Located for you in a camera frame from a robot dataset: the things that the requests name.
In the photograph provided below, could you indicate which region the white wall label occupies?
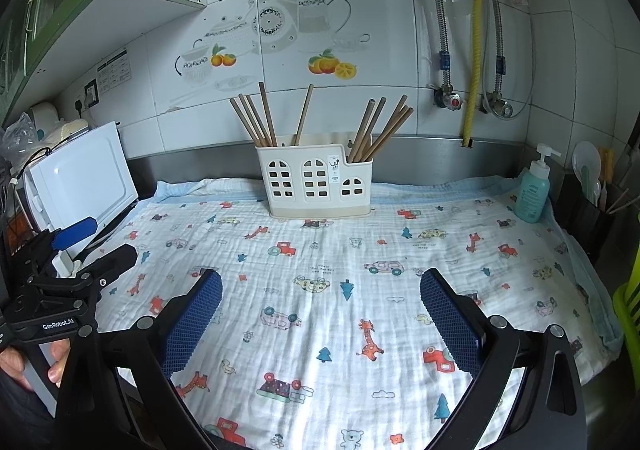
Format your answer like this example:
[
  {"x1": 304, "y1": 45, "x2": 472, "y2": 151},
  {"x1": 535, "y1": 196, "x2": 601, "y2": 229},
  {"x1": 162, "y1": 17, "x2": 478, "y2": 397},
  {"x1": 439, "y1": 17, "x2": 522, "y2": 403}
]
[{"x1": 96, "y1": 49, "x2": 132, "y2": 92}]

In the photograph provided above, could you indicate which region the printed white blanket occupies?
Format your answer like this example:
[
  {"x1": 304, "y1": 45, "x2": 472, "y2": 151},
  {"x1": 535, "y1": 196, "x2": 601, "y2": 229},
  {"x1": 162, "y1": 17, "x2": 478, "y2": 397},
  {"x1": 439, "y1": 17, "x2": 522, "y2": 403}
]
[{"x1": 95, "y1": 177, "x2": 623, "y2": 450}]

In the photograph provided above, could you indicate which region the yellow gas hose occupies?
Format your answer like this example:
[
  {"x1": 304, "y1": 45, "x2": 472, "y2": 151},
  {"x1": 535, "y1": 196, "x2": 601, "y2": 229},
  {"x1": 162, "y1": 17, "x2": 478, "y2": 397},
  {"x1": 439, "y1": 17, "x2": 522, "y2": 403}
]
[{"x1": 461, "y1": 0, "x2": 487, "y2": 147}]

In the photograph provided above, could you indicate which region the black utensil container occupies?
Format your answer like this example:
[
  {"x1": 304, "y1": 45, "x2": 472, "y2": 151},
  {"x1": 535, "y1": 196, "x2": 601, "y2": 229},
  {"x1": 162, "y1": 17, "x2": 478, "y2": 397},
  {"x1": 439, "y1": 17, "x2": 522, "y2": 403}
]
[{"x1": 557, "y1": 170, "x2": 626, "y2": 261}]

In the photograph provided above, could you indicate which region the metal valve with red knob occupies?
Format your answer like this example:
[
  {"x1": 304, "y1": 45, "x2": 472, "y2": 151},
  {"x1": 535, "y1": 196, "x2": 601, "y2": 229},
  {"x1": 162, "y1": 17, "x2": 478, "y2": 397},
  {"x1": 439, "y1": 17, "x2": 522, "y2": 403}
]
[{"x1": 431, "y1": 85, "x2": 463, "y2": 111}]

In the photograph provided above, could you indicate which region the black cable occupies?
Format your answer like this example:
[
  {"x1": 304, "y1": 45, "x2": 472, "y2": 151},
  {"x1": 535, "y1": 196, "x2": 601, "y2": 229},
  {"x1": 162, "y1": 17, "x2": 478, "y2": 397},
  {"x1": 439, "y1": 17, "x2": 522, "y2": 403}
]
[{"x1": 10, "y1": 145, "x2": 53, "y2": 191}]

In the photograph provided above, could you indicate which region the green plastic dish rack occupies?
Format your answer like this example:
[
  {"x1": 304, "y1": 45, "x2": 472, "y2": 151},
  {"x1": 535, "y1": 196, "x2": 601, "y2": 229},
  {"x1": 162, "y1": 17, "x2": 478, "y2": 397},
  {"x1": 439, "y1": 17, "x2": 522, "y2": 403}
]
[{"x1": 611, "y1": 270, "x2": 640, "y2": 366}]

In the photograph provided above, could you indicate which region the white microwave oven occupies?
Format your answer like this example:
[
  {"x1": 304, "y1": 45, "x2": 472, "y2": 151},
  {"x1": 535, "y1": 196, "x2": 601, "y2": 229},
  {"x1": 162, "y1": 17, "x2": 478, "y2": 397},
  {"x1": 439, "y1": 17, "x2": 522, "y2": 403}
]
[{"x1": 22, "y1": 123, "x2": 139, "y2": 251}]

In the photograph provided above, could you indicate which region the braided metal hose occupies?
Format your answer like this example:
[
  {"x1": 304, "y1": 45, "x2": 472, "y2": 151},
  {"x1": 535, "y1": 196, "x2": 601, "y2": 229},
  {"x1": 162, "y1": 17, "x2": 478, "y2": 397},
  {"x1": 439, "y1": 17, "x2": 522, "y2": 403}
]
[
  {"x1": 486, "y1": 0, "x2": 512, "y2": 104},
  {"x1": 410, "y1": 0, "x2": 451, "y2": 91}
]

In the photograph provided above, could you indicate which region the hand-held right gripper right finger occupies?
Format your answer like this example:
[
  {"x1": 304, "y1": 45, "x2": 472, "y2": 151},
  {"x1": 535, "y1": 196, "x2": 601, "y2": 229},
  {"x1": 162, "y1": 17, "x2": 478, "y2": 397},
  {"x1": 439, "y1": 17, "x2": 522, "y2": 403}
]
[{"x1": 419, "y1": 267, "x2": 587, "y2": 450}]

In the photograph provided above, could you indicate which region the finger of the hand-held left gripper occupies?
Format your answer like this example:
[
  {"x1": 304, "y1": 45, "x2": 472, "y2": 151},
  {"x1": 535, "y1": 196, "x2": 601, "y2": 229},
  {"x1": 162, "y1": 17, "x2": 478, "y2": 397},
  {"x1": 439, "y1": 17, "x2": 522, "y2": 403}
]
[
  {"x1": 10, "y1": 216, "x2": 98, "y2": 281},
  {"x1": 37, "y1": 244, "x2": 138, "y2": 301}
]

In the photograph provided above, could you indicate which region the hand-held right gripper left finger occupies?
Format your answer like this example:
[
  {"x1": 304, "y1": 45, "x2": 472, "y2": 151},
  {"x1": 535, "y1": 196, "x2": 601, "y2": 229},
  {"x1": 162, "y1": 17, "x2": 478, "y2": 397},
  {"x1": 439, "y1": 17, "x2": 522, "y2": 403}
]
[{"x1": 54, "y1": 267, "x2": 223, "y2": 450}]

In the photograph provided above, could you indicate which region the white plastic utensil holder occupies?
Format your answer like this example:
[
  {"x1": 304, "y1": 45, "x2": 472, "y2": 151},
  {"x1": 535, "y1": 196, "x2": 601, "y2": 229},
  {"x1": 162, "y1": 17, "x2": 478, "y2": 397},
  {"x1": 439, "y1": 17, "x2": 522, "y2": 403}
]
[{"x1": 255, "y1": 143, "x2": 375, "y2": 220}]

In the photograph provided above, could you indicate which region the white round appliance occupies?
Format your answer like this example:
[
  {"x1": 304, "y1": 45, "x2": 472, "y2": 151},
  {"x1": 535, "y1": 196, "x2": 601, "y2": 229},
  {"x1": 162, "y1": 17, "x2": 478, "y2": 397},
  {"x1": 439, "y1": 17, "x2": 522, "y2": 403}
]
[{"x1": 30, "y1": 103, "x2": 63, "y2": 128}]

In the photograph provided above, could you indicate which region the yellow bottle brush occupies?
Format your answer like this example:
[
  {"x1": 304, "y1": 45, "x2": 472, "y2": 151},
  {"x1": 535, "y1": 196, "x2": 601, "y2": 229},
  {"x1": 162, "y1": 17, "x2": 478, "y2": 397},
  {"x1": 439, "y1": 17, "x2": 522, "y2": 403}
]
[{"x1": 598, "y1": 147, "x2": 615, "y2": 181}]

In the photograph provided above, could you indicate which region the group of wooden chopsticks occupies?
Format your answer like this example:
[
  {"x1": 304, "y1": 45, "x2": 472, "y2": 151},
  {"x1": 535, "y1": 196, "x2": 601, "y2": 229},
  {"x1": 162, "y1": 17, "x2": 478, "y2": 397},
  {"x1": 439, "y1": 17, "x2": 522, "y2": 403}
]
[{"x1": 229, "y1": 82, "x2": 415, "y2": 165}]

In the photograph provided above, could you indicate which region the person's left hand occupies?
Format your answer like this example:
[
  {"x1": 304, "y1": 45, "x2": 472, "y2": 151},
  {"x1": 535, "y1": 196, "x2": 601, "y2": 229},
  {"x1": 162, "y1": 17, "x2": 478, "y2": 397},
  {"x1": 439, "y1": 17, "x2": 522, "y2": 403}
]
[{"x1": 0, "y1": 337, "x2": 72, "y2": 385}]

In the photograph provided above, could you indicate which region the teal pump soap bottle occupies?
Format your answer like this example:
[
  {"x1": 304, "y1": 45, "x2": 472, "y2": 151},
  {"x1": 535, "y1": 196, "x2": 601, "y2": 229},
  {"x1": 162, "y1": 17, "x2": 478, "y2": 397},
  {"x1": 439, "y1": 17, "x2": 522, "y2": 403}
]
[{"x1": 514, "y1": 143, "x2": 562, "y2": 224}]

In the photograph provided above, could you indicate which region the clear plastic bag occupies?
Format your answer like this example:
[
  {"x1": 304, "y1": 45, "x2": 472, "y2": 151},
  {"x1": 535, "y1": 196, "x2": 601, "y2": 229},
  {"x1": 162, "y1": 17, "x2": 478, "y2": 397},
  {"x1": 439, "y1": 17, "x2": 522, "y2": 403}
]
[{"x1": 2, "y1": 113, "x2": 38, "y2": 156}]

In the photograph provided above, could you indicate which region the metal water valve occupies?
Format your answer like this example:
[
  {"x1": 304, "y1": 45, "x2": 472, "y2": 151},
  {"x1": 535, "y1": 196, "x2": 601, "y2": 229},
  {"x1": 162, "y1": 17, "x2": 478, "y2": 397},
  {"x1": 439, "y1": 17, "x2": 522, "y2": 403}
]
[{"x1": 479, "y1": 98, "x2": 513, "y2": 119}]

